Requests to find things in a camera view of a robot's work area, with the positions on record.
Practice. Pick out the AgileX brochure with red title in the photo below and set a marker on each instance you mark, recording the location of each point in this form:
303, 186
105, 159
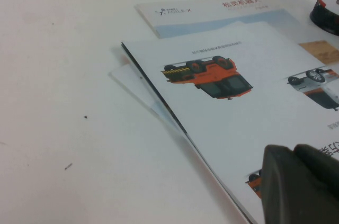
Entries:
201, 14

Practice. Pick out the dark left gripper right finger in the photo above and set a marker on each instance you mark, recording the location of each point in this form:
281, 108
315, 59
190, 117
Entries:
317, 163

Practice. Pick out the plain white paper sheet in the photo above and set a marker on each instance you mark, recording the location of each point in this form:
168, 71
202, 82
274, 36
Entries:
132, 83

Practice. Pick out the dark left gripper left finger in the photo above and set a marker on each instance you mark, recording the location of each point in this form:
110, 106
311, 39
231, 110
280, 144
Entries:
286, 195

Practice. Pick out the brochure with orange vehicle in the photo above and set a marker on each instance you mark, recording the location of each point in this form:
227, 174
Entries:
225, 118

